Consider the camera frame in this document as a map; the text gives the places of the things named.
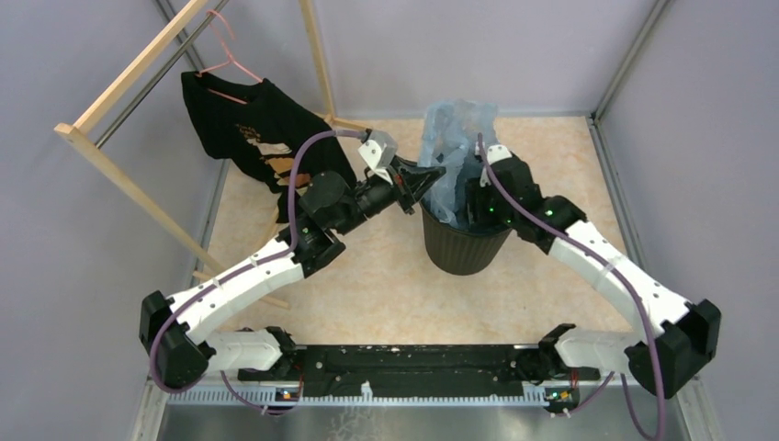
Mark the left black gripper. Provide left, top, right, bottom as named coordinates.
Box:
left=334, top=154, right=446, bottom=236

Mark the black ribbed trash bin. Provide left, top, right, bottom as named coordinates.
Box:
left=421, top=202, right=512, bottom=276

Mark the blue plastic trash bag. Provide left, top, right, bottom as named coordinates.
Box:
left=418, top=99, right=498, bottom=231

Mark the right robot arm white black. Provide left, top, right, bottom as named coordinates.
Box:
left=465, top=144, right=722, bottom=399

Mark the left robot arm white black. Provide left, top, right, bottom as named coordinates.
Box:
left=139, top=157, right=446, bottom=393

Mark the black printed t-shirt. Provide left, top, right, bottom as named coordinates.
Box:
left=180, top=72, right=331, bottom=224

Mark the metal hanging rod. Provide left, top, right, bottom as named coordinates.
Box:
left=74, top=1, right=227, bottom=150

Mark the wooden clothes rack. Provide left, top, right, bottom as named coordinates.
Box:
left=53, top=0, right=375, bottom=311

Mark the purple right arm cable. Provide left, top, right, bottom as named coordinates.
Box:
left=475, top=132, right=668, bottom=441

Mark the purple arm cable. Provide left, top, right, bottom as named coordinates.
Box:
left=148, top=128, right=370, bottom=417
left=475, top=132, right=668, bottom=441

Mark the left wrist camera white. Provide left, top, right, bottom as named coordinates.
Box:
left=358, top=130, right=398, bottom=185

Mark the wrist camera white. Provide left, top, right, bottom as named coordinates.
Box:
left=358, top=130, right=398, bottom=185
left=478, top=144, right=514, bottom=187

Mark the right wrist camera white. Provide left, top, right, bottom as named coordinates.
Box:
left=478, top=144, right=514, bottom=187

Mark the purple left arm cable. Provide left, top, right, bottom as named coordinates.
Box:
left=148, top=128, right=370, bottom=417

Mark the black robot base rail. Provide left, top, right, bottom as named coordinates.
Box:
left=237, top=345, right=571, bottom=398

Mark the pink wire hanger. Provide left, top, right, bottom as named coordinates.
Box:
left=193, top=22, right=264, bottom=105

